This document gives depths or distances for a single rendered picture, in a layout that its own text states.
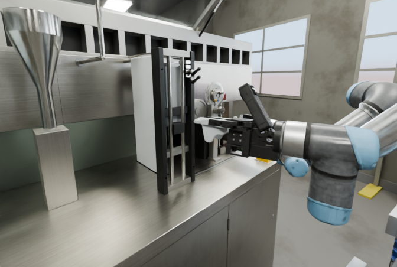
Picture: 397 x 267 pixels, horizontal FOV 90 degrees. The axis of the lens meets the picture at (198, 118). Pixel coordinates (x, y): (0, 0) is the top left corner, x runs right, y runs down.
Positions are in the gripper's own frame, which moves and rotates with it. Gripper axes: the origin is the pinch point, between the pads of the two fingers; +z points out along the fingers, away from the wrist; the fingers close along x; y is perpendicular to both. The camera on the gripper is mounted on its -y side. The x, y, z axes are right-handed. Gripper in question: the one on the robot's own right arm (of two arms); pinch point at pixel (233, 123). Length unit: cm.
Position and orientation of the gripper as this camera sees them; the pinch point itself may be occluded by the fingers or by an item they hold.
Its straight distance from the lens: 111.5
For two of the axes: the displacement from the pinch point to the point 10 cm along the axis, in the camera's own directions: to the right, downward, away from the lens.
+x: -7.2, 1.6, -6.7
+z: -6.9, -1.4, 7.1
